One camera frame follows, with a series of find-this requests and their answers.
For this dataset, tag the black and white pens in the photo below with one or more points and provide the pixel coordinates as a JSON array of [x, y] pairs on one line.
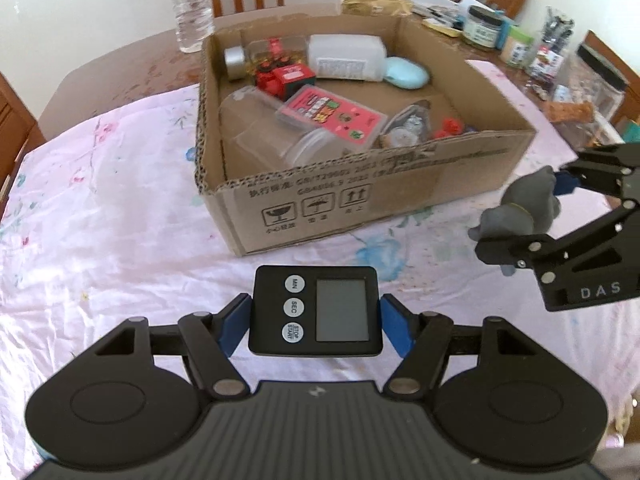
[[437, 12]]

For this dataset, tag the teal box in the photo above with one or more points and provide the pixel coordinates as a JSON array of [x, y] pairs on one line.
[[632, 132]]

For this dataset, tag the cardboard box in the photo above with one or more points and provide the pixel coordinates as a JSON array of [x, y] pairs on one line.
[[310, 200]]

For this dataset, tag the clear water bottle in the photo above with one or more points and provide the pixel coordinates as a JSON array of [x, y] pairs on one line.
[[192, 10]]

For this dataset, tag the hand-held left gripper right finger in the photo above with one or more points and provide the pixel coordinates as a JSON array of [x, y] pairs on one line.
[[397, 327]]

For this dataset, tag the yellow notepad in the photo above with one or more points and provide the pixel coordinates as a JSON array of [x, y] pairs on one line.
[[442, 27]]

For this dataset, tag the white plastic bottle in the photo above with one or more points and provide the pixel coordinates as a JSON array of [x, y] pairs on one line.
[[345, 55]]

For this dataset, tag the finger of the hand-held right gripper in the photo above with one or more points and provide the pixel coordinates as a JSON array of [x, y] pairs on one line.
[[600, 170], [575, 232]]

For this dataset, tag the light blue oval case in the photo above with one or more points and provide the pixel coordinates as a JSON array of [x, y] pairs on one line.
[[407, 72]]

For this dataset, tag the clear plastic jar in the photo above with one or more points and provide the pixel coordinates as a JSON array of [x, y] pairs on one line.
[[255, 125]]

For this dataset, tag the black-lidded seed jar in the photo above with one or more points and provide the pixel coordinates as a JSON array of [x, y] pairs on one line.
[[482, 27]]

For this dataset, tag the gold tissue packet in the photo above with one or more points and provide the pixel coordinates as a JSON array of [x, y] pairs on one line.
[[375, 2]]

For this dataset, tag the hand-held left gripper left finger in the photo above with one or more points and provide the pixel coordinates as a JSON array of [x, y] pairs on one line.
[[232, 327]]

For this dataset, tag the dark blister pack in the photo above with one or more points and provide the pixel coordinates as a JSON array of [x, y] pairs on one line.
[[407, 127]]

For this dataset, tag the bag of black clips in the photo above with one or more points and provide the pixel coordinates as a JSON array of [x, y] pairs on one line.
[[552, 45]]

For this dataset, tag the grey elephant toy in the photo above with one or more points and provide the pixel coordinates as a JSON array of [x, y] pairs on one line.
[[520, 210]]

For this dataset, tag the small red toy piece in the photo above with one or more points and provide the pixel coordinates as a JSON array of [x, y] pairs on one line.
[[450, 127]]

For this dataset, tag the pink playing card case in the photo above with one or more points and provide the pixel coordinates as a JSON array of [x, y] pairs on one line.
[[330, 115]]

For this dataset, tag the large clear black-lidded jar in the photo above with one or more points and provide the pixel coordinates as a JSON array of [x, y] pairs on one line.
[[590, 90]]

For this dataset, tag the green-lidded toothpick container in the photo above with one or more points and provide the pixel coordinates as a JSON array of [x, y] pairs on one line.
[[517, 47]]

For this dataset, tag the black digital timer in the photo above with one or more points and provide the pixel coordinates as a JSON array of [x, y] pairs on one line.
[[340, 310]]

